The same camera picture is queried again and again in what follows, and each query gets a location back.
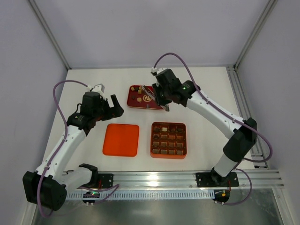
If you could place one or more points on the metal serving tongs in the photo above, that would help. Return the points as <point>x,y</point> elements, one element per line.
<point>150,93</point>

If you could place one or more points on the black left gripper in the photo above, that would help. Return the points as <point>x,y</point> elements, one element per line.
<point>110,111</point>

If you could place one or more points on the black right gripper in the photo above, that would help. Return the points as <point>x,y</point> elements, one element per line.
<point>158,95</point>

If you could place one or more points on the slotted cable duct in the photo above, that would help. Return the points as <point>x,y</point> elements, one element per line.
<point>151,194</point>

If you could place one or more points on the right aluminium frame rail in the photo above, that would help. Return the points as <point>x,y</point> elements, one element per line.
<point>258,151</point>

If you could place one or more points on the orange chocolate box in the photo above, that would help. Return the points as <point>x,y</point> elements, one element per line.
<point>170,144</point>

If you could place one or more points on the orange box lid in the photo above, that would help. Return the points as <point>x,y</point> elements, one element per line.
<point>121,140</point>

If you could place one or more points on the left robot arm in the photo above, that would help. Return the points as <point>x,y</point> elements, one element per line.
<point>47,186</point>

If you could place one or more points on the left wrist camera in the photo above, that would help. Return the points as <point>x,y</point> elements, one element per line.
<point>99,88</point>

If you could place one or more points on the red rectangular tray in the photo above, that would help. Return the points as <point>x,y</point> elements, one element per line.
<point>146,103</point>

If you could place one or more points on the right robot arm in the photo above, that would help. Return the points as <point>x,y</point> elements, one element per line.
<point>240,133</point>

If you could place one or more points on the aluminium mounting rail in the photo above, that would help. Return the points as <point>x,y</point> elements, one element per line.
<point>193,179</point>

